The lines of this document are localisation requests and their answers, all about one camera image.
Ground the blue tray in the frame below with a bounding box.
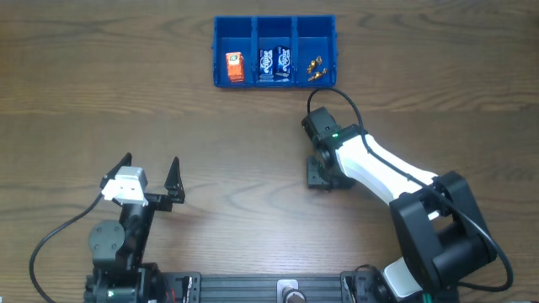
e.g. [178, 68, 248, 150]
[212, 14, 339, 89]

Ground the mounting rail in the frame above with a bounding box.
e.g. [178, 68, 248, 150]
[83, 271, 464, 303]

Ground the blue candy pack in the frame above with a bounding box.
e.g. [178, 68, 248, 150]
[257, 49, 275, 83]
[273, 45, 292, 82]

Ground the orange candy box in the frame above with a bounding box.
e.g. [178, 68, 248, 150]
[225, 51, 246, 84]

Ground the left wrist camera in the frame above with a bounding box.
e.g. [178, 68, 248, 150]
[100, 165, 150, 207]

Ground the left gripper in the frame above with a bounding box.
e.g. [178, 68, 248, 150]
[99, 151, 187, 213]

